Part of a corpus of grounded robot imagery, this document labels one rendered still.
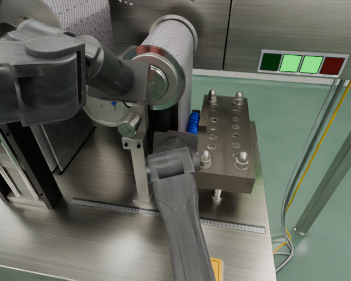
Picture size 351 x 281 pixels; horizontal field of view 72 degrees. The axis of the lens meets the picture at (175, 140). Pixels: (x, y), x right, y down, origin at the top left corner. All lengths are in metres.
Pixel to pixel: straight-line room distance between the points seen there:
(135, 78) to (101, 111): 0.23
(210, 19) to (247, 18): 0.10
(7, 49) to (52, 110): 0.07
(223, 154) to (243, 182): 0.09
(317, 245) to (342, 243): 0.16
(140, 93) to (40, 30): 0.16
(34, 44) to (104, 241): 0.51
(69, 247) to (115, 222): 0.12
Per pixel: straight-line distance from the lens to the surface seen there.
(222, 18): 0.81
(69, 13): 0.61
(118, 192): 0.76
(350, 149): 1.37
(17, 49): 0.29
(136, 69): 0.42
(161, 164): 0.37
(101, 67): 0.32
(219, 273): 0.61
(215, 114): 0.83
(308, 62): 0.88
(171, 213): 0.33
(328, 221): 2.04
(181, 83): 0.52
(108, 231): 0.69
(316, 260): 1.83
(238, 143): 0.72
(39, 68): 0.26
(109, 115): 0.63
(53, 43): 0.29
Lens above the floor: 1.48
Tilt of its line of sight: 40 degrees down
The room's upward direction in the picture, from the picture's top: straight up
